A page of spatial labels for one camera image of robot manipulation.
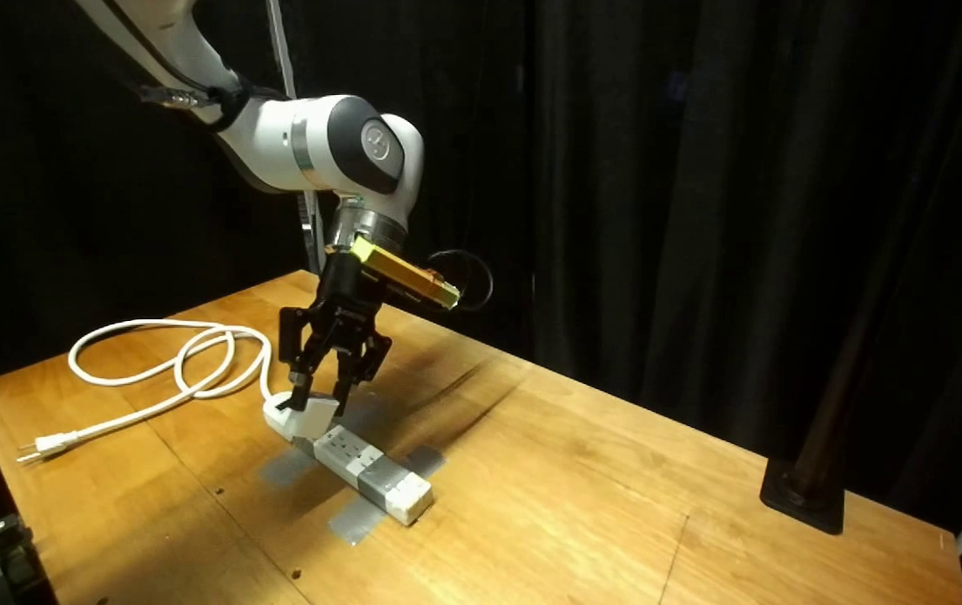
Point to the black curtain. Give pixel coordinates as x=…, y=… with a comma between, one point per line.
x=723, y=210

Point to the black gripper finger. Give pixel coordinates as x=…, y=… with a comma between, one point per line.
x=358, y=364
x=300, y=347

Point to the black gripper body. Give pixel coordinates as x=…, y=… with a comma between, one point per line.
x=347, y=299

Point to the white charging block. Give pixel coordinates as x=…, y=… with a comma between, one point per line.
x=314, y=419

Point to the black post with base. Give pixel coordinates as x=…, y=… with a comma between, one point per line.
x=809, y=486

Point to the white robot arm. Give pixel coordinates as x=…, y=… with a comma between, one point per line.
x=331, y=143

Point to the gold wrist camera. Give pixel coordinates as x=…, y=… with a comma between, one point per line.
x=405, y=273

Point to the white power strip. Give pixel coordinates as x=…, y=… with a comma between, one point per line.
x=379, y=479

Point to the grey duct tape strip far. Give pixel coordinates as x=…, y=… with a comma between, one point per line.
x=285, y=466

